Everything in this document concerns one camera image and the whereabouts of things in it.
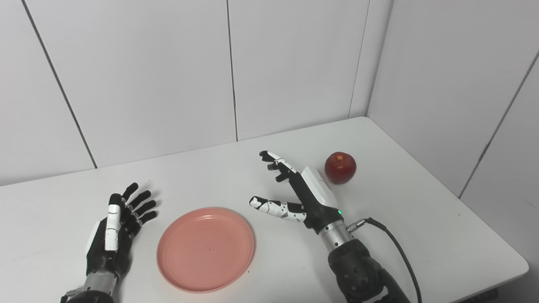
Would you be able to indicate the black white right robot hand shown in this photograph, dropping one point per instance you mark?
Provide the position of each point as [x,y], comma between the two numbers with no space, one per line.
[313,198]

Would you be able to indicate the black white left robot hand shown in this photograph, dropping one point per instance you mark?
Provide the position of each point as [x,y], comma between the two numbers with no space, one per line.
[111,235]

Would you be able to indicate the red apple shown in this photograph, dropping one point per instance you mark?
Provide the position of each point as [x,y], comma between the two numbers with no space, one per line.
[341,168]

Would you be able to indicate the pink round plate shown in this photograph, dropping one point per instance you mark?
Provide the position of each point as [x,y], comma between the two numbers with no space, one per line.
[206,250]

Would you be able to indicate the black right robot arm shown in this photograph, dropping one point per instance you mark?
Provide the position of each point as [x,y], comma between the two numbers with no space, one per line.
[362,269]

